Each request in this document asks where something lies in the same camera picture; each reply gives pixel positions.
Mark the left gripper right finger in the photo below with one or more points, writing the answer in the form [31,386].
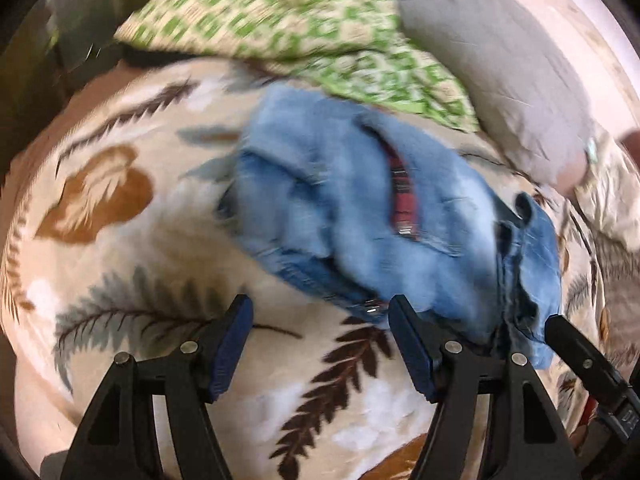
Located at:
[493,417]

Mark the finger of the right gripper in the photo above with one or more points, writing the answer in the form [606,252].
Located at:
[600,377]

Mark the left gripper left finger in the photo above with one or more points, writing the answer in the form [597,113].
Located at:
[116,438]

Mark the blue denim jeans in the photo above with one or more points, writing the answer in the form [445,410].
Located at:
[354,206]

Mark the beige leaf pattern blanket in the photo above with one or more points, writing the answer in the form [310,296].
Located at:
[115,242]

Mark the grey quilted pillow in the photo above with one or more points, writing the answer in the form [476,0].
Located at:
[524,90]

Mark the green checkered quilt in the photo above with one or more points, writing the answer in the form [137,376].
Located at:
[350,48]

